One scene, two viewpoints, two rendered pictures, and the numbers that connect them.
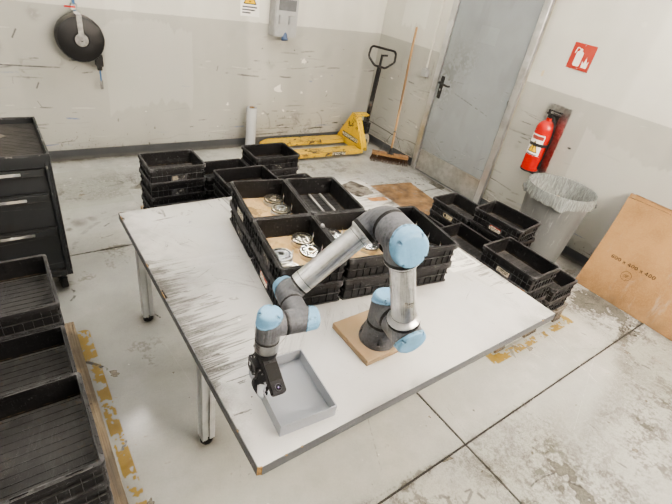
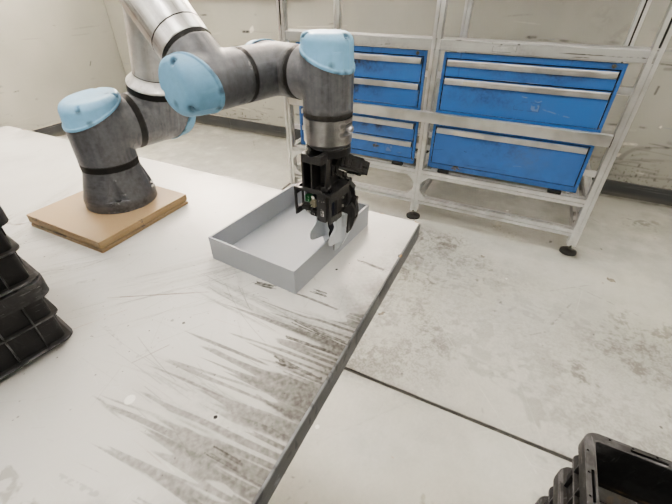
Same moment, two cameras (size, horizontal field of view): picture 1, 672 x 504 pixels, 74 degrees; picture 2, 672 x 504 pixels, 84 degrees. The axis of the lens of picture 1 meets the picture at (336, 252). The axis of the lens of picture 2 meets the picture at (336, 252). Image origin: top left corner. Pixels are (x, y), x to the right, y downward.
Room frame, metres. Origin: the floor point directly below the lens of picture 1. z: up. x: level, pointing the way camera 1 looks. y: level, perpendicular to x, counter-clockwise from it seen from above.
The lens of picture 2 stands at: (1.18, 0.70, 1.14)
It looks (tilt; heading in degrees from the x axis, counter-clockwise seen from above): 36 degrees down; 247
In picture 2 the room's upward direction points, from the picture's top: straight up
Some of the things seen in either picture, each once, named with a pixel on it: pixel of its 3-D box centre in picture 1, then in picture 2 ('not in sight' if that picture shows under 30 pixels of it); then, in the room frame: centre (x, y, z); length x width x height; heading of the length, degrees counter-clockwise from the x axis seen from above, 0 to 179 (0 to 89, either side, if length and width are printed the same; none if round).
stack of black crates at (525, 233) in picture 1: (497, 241); not in sight; (3.04, -1.20, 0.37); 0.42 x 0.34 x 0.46; 41
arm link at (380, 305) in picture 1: (386, 307); (100, 126); (1.33, -0.23, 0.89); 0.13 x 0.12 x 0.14; 29
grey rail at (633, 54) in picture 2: not in sight; (438, 43); (-0.03, -0.94, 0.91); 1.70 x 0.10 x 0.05; 131
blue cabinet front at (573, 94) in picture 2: not in sight; (511, 124); (-0.27, -0.62, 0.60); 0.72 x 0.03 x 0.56; 131
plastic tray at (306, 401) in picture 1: (291, 389); (294, 230); (1.01, 0.06, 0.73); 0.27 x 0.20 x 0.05; 36
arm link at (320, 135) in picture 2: (265, 344); (329, 130); (0.97, 0.16, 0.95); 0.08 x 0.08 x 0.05
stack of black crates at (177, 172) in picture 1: (173, 187); not in sight; (2.94, 1.29, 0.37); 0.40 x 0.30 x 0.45; 131
